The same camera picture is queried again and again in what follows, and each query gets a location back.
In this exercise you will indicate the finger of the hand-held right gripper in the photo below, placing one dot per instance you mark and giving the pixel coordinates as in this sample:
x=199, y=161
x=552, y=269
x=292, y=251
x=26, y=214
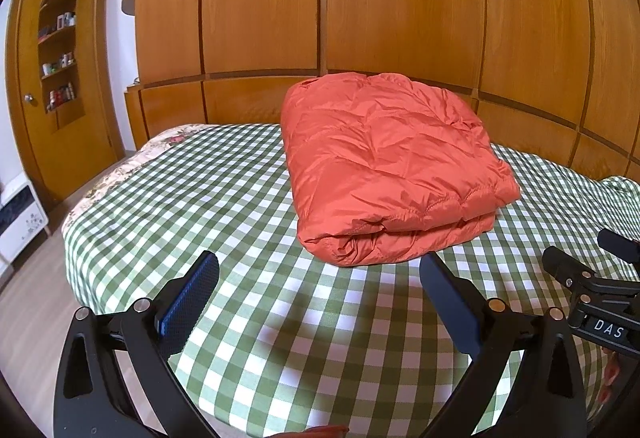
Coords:
x=622, y=245
x=567, y=268

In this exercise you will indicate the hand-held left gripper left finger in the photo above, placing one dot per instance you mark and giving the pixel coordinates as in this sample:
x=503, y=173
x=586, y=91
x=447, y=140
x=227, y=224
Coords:
x=187, y=298

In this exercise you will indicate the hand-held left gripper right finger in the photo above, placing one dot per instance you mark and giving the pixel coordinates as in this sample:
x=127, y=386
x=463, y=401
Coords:
x=450, y=308

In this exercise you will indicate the red puffer jacket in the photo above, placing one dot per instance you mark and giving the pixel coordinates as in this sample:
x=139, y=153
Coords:
x=390, y=158

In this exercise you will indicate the person's right hand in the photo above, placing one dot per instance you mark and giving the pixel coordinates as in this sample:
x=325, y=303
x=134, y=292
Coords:
x=611, y=373

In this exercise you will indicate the green checked bed sheet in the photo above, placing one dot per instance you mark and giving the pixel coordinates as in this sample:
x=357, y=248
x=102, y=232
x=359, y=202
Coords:
x=200, y=188

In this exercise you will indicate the floral quilt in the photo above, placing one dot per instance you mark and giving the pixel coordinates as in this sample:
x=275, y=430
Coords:
x=165, y=141

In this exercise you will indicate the wooden door with shelf niche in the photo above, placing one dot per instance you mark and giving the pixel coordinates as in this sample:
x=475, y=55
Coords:
x=90, y=143

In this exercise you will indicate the white floral cabinet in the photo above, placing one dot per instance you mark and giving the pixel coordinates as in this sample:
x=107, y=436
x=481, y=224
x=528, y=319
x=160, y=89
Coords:
x=20, y=218

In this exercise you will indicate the group of small shelf bottles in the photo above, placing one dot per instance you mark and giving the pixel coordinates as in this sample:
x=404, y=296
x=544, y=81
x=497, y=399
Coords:
x=60, y=93

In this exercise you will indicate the metal door knob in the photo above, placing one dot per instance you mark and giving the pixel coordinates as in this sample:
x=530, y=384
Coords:
x=29, y=99

